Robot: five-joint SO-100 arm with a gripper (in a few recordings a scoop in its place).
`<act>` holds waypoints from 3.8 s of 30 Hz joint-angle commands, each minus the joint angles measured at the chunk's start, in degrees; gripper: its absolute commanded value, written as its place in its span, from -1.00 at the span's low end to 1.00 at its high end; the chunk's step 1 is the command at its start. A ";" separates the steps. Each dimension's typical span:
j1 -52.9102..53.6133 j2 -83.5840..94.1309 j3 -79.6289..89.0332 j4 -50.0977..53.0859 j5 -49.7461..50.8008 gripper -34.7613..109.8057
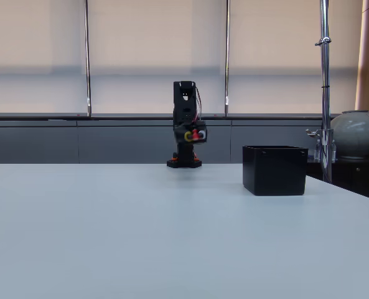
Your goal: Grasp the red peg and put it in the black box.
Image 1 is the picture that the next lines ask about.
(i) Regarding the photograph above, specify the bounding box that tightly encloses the chrome stand pole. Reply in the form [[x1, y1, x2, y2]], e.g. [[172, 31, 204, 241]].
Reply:
[[314, 0, 334, 183]]

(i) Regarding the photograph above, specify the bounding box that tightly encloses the black and orange robot base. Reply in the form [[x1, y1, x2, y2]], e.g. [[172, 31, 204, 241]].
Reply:
[[166, 151, 203, 170]]

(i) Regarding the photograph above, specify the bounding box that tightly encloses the grey round ceramic vase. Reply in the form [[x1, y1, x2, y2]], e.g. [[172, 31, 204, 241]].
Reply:
[[330, 110, 369, 160]]

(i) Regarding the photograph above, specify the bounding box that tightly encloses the dark low cabinet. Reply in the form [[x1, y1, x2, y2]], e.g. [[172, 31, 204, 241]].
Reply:
[[305, 156, 369, 203]]

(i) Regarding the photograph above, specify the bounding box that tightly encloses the chrome window post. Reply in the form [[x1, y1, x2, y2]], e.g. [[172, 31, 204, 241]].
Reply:
[[223, 0, 231, 118], [83, 0, 93, 118]]

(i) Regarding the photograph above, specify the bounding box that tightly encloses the beige roller blind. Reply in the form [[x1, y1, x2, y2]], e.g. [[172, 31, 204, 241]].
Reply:
[[0, 0, 86, 115], [90, 0, 226, 115], [230, 0, 360, 115]]

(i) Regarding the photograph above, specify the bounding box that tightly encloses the black open box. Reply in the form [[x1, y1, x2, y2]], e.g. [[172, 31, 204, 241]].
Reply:
[[241, 145, 309, 197]]

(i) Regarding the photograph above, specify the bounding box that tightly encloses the grey sill cabinet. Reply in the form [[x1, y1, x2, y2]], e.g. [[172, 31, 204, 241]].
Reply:
[[0, 119, 329, 165]]

